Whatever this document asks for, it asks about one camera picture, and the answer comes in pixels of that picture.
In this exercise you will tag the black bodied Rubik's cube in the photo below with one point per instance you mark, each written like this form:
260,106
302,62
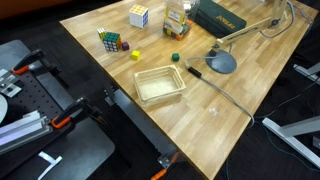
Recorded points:
111,41

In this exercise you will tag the small Rubik's cube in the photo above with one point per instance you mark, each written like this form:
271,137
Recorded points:
101,33

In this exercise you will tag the small clear plastic cap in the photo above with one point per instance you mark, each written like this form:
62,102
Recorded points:
213,111

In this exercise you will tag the white bodied Rubik's cube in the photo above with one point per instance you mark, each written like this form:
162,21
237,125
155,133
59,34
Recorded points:
138,16

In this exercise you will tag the white tape strip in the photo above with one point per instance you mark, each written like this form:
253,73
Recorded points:
50,161

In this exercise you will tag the small green cube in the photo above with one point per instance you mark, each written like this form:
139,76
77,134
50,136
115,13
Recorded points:
175,57

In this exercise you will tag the small purple cube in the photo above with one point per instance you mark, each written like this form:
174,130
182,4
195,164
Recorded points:
125,46

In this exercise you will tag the grey metal table frame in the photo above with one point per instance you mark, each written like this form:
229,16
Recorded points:
140,123

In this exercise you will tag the orange black bar clamp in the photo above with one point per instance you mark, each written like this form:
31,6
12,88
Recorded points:
28,60
71,113

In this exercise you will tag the small yellow cube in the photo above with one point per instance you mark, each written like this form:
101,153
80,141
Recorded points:
135,55

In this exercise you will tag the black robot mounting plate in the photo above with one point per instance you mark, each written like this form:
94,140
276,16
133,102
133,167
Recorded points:
36,96

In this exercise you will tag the wooden slat crate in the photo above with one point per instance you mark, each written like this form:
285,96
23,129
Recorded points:
159,96

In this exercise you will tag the dark green zip pouch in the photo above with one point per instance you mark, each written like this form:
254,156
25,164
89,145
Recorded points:
216,20

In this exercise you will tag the clear container of coloured blocks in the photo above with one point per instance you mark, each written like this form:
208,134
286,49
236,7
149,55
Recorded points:
178,20

